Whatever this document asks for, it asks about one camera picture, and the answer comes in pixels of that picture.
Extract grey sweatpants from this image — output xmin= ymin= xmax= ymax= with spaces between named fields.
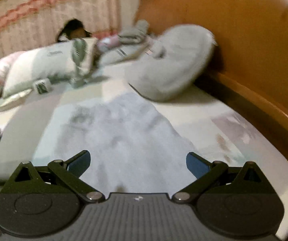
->
xmin=55 ymin=93 xmax=195 ymax=195

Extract patchwork bed sheet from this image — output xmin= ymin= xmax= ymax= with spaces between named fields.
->
xmin=0 ymin=65 xmax=288 ymax=240

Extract green white tissue pack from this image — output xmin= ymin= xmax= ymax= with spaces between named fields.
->
xmin=33 ymin=78 xmax=52 ymax=95

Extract green paperback book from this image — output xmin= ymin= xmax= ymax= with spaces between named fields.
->
xmin=0 ymin=89 xmax=32 ymax=112

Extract patchwork pillow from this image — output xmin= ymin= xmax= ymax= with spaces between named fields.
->
xmin=2 ymin=38 xmax=98 ymax=98

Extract grey plush cushion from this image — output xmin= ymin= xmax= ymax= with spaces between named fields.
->
xmin=125 ymin=24 xmax=217 ymax=102

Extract green handheld fan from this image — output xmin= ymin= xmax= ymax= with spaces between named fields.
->
xmin=69 ymin=38 xmax=88 ymax=89

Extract person behind pillow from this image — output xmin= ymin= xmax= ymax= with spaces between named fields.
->
xmin=55 ymin=18 xmax=92 ymax=42

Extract grey plush toy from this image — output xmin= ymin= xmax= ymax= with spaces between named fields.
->
xmin=118 ymin=20 xmax=149 ymax=44

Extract wooden headboard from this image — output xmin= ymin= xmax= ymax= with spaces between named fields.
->
xmin=133 ymin=0 xmax=288 ymax=171

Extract pink patterned curtain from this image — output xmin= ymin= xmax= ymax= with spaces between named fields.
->
xmin=0 ymin=0 xmax=120 ymax=55

